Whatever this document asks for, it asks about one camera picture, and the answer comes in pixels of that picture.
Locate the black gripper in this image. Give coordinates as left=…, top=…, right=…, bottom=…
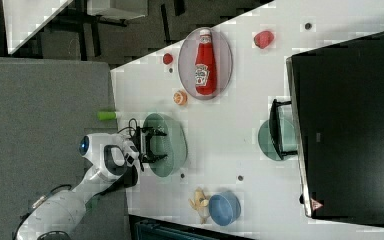
left=131, top=127, right=167, bottom=163

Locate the green oval strainer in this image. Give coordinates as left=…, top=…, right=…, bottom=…
left=143, top=113, right=188, bottom=177

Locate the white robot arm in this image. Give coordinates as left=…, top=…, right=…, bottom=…
left=14, top=127, right=167, bottom=240

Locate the black cylinder holder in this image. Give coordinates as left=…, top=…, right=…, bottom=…
left=105, top=166, right=138, bottom=194

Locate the green marker tube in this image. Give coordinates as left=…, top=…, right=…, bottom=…
left=97, top=111, right=117, bottom=121

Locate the orange slice toy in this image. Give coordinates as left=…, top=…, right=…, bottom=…
left=173, top=90, right=187, bottom=106

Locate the yellow banana peel toy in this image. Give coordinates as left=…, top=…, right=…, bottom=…
left=188, top=187, right=210, bottom=224

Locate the grey round plate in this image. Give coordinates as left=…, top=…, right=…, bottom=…
left=178, top=28, right=233, bottom=100

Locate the blue bowl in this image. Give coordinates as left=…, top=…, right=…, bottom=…
left=208, top=191, right=241, bottom=226

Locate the red ketchup bottle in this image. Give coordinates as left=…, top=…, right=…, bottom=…
left=195, top=29, right=217, bottom=95

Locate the green mug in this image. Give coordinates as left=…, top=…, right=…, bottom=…
left=258, top=120, right=297, bottom=161

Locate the red strawberry toy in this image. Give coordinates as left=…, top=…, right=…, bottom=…
left=254, top=30, right=275, bottom=49

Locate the black toaster oven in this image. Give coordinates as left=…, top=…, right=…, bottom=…
left=269, top=31, right=384, bottom=227

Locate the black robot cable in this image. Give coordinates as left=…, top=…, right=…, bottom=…
left=117, top=117, right=145, bottom=172

